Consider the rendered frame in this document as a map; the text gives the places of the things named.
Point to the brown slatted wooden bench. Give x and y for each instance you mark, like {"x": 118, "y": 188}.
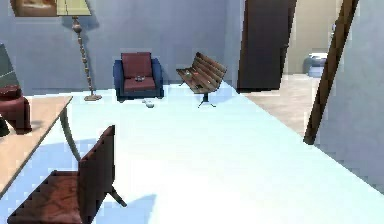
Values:
{"x": 203, "y": 74}

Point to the small white object on floor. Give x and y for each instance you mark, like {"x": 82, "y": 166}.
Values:
{"x": 148, "y": 103}

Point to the small grey object on armchair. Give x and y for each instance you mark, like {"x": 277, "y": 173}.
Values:
{"x": 139, "y": 78}

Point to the blue armchair with red cushions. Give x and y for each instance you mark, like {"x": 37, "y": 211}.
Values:
{"x": 138, "y": 75}

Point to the dark brown room door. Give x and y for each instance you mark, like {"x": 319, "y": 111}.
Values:
{"x": 263, "y": 43}

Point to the floor lamp with yellow shade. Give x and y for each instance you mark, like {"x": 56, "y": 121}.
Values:
{"x": 82, "y": 50}

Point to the dark red wooden chair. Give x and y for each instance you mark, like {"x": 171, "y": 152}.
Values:
{"x": 76, "y": 186}

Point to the light wooden table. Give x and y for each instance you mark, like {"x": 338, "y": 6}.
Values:
{"x": 25, "y": 133}

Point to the dark red box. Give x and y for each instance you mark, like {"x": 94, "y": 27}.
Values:
{"x": 14, "y": 106}

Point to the framed orange wall picture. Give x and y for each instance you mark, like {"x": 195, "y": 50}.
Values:
{"x": 33, "y": 8}

